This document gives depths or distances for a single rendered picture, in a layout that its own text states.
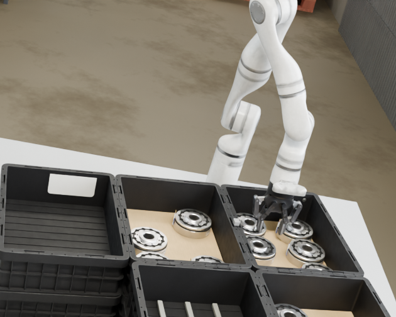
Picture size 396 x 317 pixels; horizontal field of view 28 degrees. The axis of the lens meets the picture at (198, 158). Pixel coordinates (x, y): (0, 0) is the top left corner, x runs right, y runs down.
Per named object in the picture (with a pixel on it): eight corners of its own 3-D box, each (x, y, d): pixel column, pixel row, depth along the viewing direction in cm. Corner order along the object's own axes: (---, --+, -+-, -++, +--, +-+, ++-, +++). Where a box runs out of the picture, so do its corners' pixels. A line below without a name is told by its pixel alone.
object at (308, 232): (274, 217, 227) (275, 216, 227) (306, 220, 230) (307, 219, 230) (283, 237, 219) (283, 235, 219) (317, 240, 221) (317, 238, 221)
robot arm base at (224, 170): (201, 184, 248) (215, 139, 240) (229, 190, 250) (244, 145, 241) (202, 201, 240) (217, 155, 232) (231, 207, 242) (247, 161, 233)
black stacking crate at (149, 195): (107, 210, 220) (114, 175, 215) (209, 219, 228) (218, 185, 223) (122, 300, 186) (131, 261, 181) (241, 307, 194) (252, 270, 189)
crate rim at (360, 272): (217, 190, 224) (219, 183, 223) (314, 199, 232) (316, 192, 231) (251, 276, 190) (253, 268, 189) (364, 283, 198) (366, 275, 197)
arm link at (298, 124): (286, 146, 204) (274, 95, 200) (291, 136, 212) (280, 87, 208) (313, 141, 201) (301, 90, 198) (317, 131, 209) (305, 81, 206)
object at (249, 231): (229, 211, 224) (230, 209, 224) (263, 217, 226) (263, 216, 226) (232, 232, 215) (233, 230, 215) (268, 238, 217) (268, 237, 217)
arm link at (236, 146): (264, 102, 232) (247, 151, 241) (234, 92, 233) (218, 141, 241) (261, 116, 224) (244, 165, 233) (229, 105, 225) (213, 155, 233)
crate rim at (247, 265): (112, 180, 216) (114, 173, 215) (217, 190, 224) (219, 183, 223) (129, 268, 182) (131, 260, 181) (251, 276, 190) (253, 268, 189)
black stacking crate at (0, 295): (-7, 234, 217) (-3, 197, 212) (100, 242, 225) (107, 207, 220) (-14, 332, 183) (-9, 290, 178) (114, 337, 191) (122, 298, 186)
